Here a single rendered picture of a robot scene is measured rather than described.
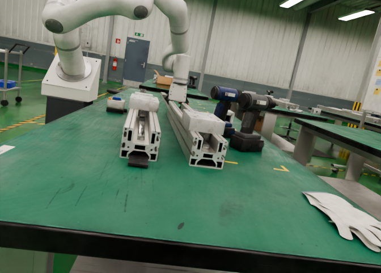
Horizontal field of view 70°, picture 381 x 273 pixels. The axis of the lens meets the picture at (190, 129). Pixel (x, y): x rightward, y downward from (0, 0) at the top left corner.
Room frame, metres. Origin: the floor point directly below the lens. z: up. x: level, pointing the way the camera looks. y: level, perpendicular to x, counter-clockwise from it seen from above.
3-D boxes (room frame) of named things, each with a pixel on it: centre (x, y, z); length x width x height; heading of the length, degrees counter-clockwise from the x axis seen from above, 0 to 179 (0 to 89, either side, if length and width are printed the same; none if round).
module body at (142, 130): (1.09, 0.20, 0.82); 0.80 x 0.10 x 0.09; 12
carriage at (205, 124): (0.88, -0.03, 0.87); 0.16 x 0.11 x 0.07; 12
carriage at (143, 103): (1.09, 0.20, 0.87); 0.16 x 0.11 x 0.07; 12
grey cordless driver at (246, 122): (1.06, -0.25, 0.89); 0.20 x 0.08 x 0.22; 124
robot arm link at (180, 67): (1.58, 0.12, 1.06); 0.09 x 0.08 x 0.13; 80
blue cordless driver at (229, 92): (1.22, -0.16, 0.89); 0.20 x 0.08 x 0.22; 115
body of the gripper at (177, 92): (1.58, 0.11, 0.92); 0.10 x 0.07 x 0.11; 101
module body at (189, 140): (1.13, 0.02, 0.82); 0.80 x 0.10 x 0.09; 12
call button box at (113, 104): (1.34, 0.38, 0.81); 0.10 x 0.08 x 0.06; 102
